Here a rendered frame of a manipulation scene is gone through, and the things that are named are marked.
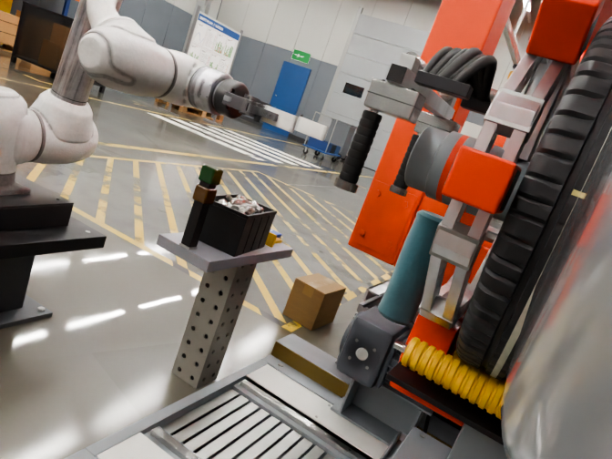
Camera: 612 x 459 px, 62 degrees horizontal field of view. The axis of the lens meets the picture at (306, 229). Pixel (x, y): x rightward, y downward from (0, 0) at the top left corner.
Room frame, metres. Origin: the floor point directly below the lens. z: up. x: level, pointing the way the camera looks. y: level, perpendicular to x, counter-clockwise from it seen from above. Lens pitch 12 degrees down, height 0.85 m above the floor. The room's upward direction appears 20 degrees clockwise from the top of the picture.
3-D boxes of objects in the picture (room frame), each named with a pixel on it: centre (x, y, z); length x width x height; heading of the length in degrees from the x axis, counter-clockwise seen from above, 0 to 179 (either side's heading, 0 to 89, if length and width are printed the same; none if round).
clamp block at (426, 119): (1.24, -0.21, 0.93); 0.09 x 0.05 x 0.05; 66
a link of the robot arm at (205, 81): (1.09, 0.28, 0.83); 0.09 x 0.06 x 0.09; 156
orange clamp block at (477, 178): (0.71, -0.20, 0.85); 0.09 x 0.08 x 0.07; 156
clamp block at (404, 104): (0.93, -0.07, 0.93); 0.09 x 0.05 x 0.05; 66
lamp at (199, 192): (1.21, 0.26, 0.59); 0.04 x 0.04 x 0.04; 66
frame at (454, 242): (1.00, -0.32, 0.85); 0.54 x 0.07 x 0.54; 156
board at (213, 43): (10.13, 2.86, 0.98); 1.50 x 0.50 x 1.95; 159
